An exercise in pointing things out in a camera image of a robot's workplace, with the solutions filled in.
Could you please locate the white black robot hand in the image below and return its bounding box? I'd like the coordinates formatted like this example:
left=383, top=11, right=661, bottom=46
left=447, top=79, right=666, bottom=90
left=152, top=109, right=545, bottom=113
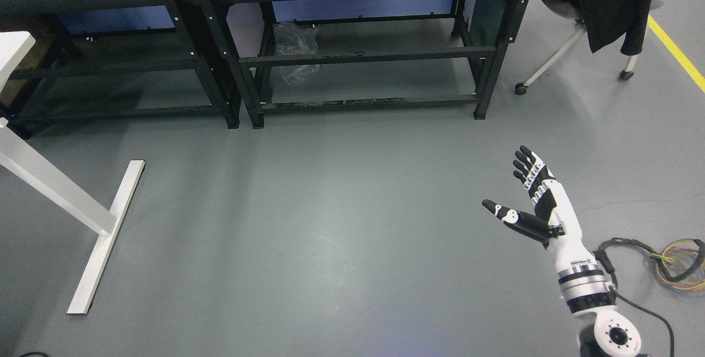
left=482, top=144, right=583, bottom=249

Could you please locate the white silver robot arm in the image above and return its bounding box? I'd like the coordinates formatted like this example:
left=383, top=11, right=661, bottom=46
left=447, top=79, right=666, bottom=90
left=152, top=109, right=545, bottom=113
left=547, top=239, right=642, bottom=356

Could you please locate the black metal shelf rack right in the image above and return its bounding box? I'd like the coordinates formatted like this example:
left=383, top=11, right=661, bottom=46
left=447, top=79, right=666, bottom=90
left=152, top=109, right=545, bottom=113
left=192, top=0, right=526, bottom=129

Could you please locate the black metal shelf rack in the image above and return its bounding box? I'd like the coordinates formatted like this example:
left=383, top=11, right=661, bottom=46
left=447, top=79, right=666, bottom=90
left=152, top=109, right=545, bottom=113
left=192, top=0, right=526, bottom=129
left=2, top=0, right=240, bottom=138

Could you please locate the black metal shelf rack left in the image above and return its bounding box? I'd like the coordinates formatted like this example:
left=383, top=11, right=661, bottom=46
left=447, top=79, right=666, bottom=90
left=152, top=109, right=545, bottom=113
left=2, top=0, right=240, bottom=138

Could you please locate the grey office chair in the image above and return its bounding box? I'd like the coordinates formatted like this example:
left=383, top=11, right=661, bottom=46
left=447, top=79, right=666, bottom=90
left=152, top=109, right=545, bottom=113
left=514, top=0, right=663, bottom=95

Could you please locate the clear plastic bag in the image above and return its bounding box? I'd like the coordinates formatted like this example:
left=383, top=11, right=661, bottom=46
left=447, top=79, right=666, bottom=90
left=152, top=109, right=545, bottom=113
left=273, top=21, right=321, bottom=88

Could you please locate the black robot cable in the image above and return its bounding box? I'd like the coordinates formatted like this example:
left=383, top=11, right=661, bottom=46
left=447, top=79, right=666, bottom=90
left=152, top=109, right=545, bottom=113
left=593, top=237, right=705, bottom=357

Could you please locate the coloured wire coil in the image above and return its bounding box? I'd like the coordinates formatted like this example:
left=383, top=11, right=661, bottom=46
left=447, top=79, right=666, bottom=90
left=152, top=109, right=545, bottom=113
left=650, top=239, right=705, bottom=295

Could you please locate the white table leg frame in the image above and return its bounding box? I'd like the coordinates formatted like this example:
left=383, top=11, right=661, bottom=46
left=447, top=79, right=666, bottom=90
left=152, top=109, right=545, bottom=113
left=0, top=31, right=146, bottom=315

